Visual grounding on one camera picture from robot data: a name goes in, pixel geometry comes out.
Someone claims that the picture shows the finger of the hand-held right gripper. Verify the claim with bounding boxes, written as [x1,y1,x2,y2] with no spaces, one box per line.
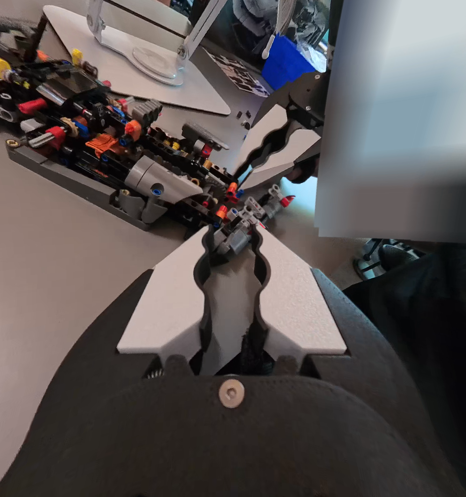
[236,128,322,192]
[233,103,290,178]

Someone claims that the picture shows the sticker sheet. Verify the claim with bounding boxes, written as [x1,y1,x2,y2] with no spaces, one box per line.
[208,52,272,98]

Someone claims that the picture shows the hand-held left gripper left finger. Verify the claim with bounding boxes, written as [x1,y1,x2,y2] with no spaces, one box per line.
[117,224,214,366]

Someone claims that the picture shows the grey office chair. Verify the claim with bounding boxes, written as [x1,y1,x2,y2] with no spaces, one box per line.
[353,238,426,281]

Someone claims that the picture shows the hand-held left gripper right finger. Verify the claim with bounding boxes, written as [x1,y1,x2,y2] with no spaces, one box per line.
[254,226,351,363]

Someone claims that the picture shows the blue plastic bin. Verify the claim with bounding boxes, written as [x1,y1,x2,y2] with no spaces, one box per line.
[261,33,327,93]

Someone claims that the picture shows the multicoloured lego car model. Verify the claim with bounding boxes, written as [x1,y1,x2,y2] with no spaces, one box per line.
[0,17,296,257]

